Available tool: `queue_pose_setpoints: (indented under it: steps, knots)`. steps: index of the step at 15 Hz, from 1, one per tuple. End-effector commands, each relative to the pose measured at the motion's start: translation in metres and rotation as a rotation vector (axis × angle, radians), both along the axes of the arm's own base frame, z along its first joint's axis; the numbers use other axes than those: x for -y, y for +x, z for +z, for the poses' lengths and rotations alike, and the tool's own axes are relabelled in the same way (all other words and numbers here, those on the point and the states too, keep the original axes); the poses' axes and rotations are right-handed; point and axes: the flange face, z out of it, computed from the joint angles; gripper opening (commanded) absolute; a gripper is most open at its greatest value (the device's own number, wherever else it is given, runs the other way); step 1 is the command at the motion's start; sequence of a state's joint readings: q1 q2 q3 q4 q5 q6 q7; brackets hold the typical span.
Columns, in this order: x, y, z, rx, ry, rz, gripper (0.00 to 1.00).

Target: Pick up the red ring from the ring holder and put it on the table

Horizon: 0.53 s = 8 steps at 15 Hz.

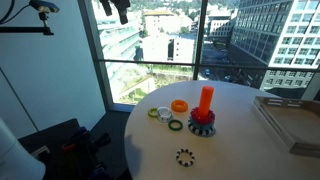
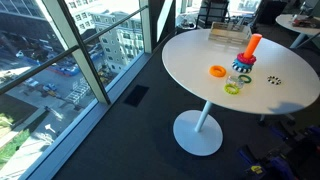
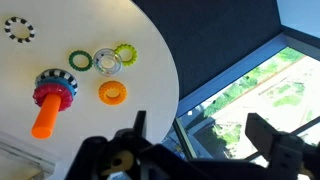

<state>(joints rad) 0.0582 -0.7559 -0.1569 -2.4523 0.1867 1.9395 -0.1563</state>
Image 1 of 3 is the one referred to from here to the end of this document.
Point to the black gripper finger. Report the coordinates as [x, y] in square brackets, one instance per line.
[106, 7]
[123, 13]

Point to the black cart with tools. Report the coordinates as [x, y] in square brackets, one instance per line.
[66, 150]

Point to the white rounded housing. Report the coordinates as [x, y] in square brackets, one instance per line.
[16, 156]

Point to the light wooden tray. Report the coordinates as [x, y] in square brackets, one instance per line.
[293, 123]

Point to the black camera on stand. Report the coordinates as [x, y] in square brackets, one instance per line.
[43, 6]

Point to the dark window frame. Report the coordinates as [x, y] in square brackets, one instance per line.
[200, 33]

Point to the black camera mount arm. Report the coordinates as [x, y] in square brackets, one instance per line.
[23, 29]

